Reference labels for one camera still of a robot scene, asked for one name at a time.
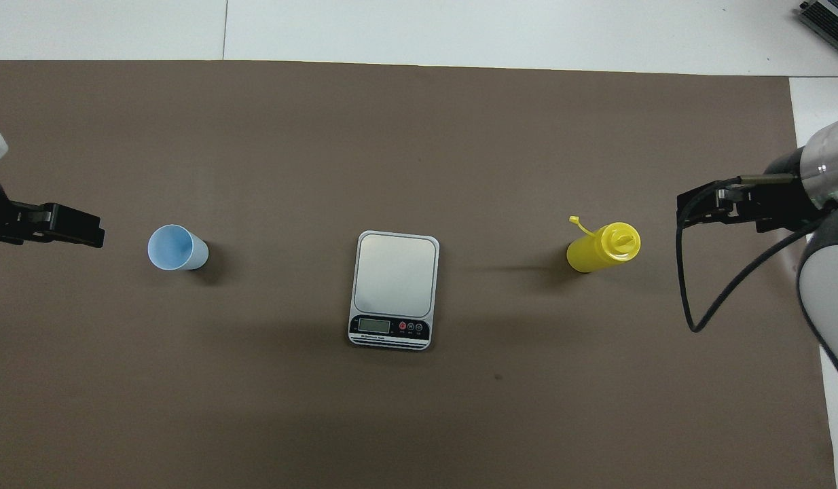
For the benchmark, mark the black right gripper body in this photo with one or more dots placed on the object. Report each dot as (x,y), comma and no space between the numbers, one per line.
(786,204)

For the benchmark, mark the brown table mat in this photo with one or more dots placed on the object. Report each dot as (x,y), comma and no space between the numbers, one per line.
(419,149)

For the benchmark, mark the light blue plastic cup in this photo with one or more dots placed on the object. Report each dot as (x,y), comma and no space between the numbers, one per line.
(176,248)

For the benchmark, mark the silver digital kitchen scale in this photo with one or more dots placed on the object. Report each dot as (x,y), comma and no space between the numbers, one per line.
(394,278)

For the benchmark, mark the grey metal device box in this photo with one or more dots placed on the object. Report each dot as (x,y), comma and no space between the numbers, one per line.
(832,24)

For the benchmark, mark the yellow squeeze seasoning bottle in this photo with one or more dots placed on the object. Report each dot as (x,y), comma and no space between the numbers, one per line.
(599,249)

